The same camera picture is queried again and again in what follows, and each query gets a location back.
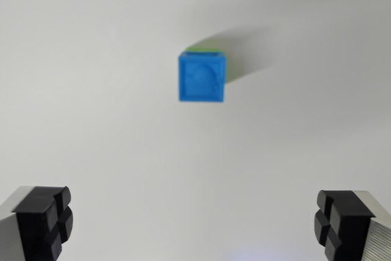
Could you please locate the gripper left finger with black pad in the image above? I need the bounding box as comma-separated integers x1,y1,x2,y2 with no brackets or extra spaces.
0,185,75,261

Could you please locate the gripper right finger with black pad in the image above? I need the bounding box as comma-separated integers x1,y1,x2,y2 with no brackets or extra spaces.
313,189,391,261

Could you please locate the blue cube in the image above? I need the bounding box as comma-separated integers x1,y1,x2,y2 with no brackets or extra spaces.
178,51,227,103

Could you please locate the green cube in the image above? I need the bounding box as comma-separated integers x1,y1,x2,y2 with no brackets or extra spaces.
185,46,235,85

